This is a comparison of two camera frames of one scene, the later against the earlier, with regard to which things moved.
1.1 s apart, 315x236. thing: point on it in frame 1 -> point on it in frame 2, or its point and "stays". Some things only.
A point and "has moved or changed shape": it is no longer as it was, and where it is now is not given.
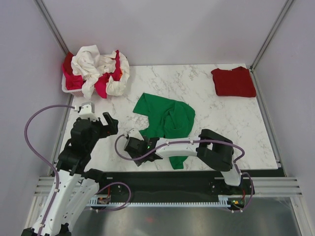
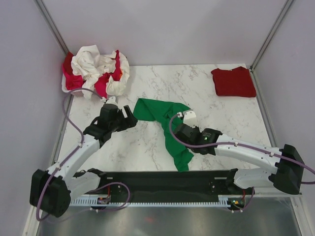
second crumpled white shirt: [117, 88] stays
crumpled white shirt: [90, 64] stays
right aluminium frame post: [285, 9] stays
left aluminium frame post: [51, 24] stays
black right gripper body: [138, 163] -> [196, 128]
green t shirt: [168, 120] has moved or changed shape
